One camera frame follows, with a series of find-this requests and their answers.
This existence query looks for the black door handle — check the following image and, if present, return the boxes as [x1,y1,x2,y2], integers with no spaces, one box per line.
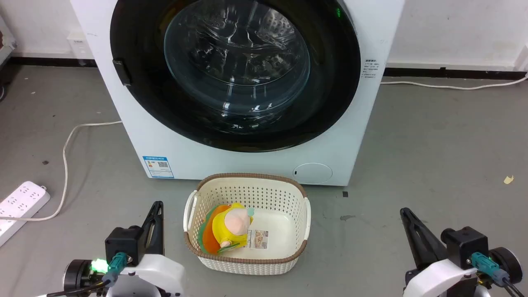
[112,59,132,87]

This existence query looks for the round white filter cover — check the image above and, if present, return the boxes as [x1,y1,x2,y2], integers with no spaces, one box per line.
[292,163,333,185]

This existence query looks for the white power cable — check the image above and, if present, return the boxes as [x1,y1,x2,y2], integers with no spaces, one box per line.
[0,120,123,222]
[380,73,528,91]

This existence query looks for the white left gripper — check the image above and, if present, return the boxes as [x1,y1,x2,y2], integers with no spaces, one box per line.
[63,201,186,297]

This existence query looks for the small printed text sticker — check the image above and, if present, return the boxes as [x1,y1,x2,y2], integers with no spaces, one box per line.
[362,59,385,79]

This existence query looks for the cream perforated laundry basket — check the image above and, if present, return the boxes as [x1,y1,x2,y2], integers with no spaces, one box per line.
[183,173,311,276]

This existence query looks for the paper label inside basket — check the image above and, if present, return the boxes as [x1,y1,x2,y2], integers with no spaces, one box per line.
[247,229,269,250]

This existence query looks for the blue energy label sticker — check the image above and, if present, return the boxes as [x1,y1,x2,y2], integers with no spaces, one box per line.
[142,156,175,179]

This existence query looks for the round black glass washer door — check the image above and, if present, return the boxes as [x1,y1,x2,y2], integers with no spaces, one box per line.
[110,0,362,153]

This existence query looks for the black cable with teal plug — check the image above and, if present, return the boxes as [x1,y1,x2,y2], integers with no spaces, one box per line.
[46,252,128,297]
[470,252,528,297]

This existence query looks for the white front-load washing machine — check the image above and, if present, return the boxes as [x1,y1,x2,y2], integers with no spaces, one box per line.
[69,0,405,186]

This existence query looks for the yellow doll with orange hat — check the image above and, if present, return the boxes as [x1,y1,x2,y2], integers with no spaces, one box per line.
[198,202,255,255]

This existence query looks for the grey furniture edge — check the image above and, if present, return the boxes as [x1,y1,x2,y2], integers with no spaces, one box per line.
[0,16,17,67]

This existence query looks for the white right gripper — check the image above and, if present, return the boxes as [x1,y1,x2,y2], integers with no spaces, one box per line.
[400,207,523,297]

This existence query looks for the white wall outlet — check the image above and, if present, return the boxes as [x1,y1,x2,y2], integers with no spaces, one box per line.
[66,32,94,67]

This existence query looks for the white power strip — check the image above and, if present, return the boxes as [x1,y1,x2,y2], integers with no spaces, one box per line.
[0,181,51,248]

